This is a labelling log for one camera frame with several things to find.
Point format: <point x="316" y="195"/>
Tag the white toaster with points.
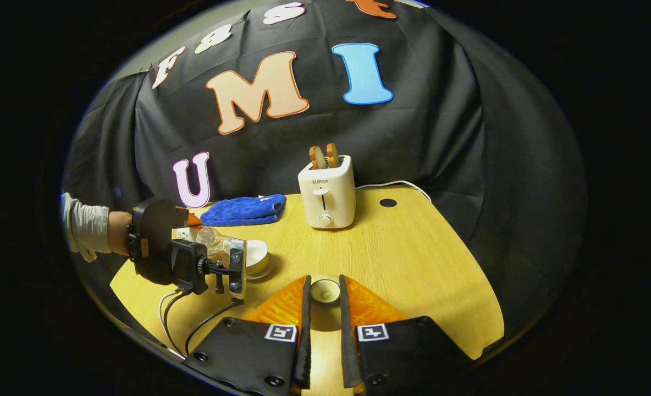
<point x="328" y="192"/>

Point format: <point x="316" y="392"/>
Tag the cream teacup lid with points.
<point x="325" y="291"/>

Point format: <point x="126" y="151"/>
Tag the black table grommet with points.
<point x="388" y="203"/>

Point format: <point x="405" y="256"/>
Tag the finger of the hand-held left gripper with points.
<point x="192" y="220"/>

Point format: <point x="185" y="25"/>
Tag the blue towel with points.
<point x="243" y="210"/>

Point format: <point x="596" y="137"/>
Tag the black backdrop cloth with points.
<point x="441" y="137"/>

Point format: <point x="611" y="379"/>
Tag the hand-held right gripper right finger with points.
<point x="346" y="346"/>

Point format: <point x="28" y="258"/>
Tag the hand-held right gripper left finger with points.
<point x="305" y="341"/>

